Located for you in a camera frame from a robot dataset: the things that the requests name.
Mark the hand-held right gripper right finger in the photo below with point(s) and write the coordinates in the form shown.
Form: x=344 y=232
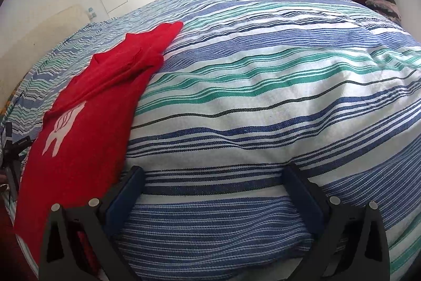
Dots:
x=304 y=198

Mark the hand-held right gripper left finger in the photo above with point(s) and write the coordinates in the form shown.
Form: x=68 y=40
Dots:
x=126 y=198

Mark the red shirt with white print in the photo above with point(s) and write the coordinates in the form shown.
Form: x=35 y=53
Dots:
x=98 y=96

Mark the cream padded headboard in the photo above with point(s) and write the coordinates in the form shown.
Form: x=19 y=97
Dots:
x=39 y=37

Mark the blue green striped blanket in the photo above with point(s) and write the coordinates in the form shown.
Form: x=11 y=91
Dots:
x=263 y=86

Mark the small clear bottle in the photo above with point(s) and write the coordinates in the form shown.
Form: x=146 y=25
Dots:
x=92 y=13

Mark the pink folded clothing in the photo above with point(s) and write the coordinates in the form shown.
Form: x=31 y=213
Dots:
x=384 y=7

